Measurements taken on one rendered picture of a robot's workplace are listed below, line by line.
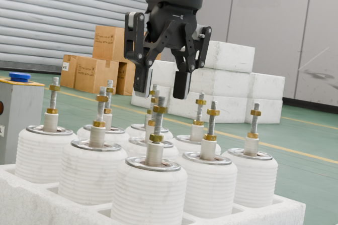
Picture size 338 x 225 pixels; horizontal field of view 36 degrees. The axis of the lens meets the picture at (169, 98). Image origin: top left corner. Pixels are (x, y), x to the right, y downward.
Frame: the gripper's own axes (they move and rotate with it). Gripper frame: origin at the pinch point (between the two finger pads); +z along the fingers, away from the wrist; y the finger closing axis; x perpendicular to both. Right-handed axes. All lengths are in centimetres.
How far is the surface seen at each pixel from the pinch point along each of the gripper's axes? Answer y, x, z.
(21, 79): -1.0, -39.4, 3.5
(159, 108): 0.9, 0.8, 2.6
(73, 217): 8.1, -5.1, 18.3
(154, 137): 1.0, 0.7, 6.5
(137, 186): 4.4, 2.4, 12.3
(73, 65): -225, -359, 15
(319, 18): -509, -284, -72
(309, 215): -87, -24, 35
